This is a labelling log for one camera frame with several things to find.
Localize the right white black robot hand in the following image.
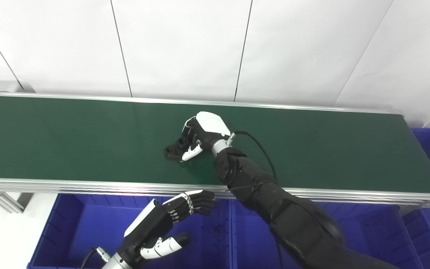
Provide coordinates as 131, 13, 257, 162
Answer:
180, 111, 232, 162

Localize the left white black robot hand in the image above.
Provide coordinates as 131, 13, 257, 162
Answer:
116, 189, 216, 264

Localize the black flange metal part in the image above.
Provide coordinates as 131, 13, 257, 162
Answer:
164, 137, 197, 162

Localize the green conveyor belt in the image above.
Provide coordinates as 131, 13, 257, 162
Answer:
0, 91, 430, 209
0, 95, 430, 195

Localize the aluminium conveyor support leg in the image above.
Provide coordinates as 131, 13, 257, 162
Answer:
0, 191, 26, 214

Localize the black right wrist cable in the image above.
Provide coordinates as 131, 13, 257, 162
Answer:
226, 130, 278, 185

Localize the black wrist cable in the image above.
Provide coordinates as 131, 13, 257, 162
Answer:
80, 247, 111, 269
226, 130, 278, 185

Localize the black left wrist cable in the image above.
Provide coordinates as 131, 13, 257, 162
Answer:
80, 247, 111, 269

